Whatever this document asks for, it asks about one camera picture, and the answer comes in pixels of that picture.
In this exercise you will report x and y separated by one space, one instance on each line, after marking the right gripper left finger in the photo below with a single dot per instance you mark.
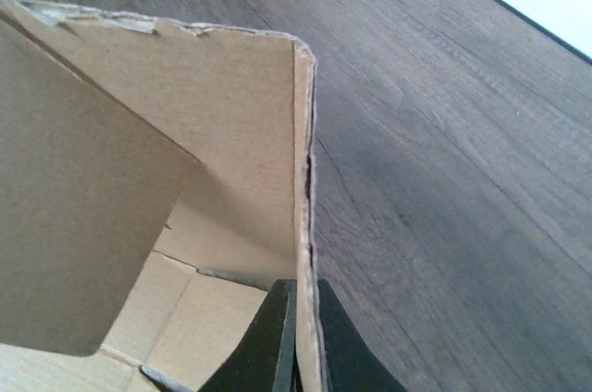
264 359

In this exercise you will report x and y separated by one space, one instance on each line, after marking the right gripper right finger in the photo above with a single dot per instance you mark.
350 364

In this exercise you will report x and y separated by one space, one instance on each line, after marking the cardboard box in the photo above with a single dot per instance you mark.
157 179

